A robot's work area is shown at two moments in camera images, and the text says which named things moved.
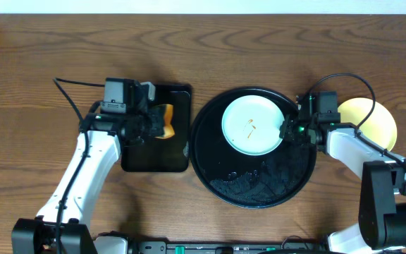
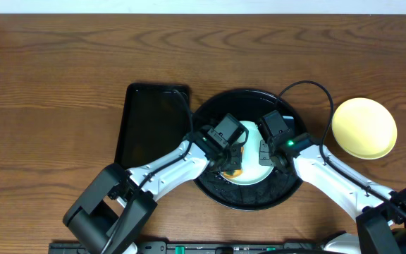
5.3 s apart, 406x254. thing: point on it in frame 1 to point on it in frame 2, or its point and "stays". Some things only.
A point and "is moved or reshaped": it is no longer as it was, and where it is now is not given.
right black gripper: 286,129 to 263,158
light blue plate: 251,125 is moved or reshaped
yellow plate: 380,128 stays
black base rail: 184,247 stays
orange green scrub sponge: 160,117 to 235,173
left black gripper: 146,135 to 232,162
